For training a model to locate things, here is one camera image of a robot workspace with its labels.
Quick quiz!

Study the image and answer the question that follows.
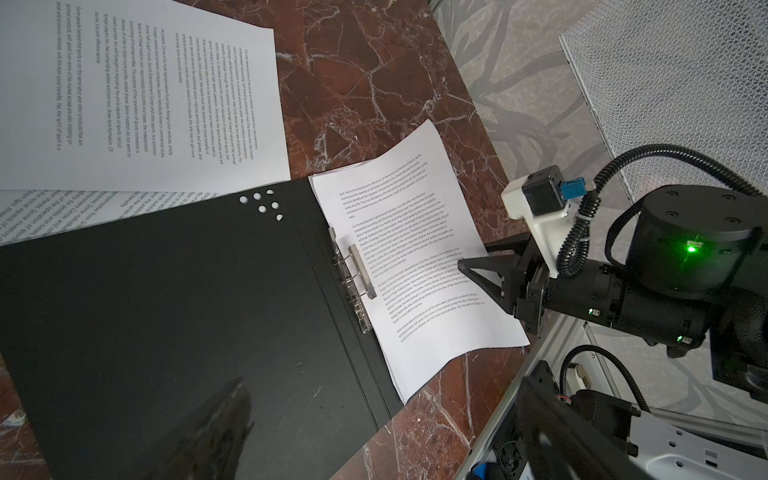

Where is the blue folder black inside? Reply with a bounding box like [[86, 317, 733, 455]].
[[1, 180, 402, 479]]

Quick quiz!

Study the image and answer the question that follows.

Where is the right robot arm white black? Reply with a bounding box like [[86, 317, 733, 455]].
[[458, 144, 767, 479]]

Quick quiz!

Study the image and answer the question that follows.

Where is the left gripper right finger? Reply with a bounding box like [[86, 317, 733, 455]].
[[516, 376, 650, 480]]

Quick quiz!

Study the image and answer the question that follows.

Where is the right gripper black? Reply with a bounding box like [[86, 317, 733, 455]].
[[457, 233, 714, 348]]

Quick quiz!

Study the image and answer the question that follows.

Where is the paper sheet back top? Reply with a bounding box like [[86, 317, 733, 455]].
[[1, 1, 290, 193]]

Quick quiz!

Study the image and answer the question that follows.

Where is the paper sheet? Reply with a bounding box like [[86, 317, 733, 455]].
[[1, 190, 217, 245], [1, 1, 290, 193], [310, 121, 529, 402]]

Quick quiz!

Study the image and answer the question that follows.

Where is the white wire mesh basket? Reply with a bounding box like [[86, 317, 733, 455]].
[[561, 1, 767, 190]]

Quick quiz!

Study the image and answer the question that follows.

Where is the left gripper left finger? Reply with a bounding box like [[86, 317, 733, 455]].
[[140, 378, 252, 479]]

